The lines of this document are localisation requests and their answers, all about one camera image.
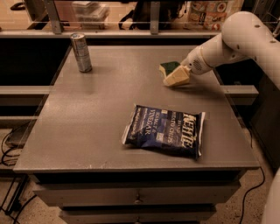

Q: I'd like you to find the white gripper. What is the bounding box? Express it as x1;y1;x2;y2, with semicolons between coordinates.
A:
163;46;212;87

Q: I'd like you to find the green and yellow sponge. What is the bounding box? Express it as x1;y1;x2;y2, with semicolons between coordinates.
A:
159;61;179;77

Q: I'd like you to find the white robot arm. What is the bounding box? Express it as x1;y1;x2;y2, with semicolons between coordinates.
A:
164;11;280;89

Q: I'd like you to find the blue Kettle chips bag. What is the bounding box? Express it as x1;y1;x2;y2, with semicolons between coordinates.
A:
122;105;206;159

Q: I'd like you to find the printed shopping bag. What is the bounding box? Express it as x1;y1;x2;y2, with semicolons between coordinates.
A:
184;0;244;31

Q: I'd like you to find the black backpack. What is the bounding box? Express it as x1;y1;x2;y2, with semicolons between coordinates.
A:
118;0;186;30

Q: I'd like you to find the silver drink can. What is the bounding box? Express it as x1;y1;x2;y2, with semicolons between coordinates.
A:
70;33;92;73

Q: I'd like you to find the clear plastic container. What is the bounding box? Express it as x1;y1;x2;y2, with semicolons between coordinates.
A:
72;1;110;30

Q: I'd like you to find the grey cabinet upper drawer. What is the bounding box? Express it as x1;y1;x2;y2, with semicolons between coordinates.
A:
34;181;240;207

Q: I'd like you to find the grey cabinet drawer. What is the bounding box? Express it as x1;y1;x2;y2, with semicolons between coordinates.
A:
34;181;240;207
59;206;216;224

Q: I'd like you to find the grey cabinet lower drawer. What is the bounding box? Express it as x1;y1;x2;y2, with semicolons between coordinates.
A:
59;206;216;224

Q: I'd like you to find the black floor cable right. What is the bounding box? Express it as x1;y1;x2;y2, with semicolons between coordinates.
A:
238;125;266;224

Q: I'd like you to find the metal railing frame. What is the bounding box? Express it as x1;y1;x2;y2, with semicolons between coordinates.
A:
0;0;280;39

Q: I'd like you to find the black cables left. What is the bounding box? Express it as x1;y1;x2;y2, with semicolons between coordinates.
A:
0;122;39;224

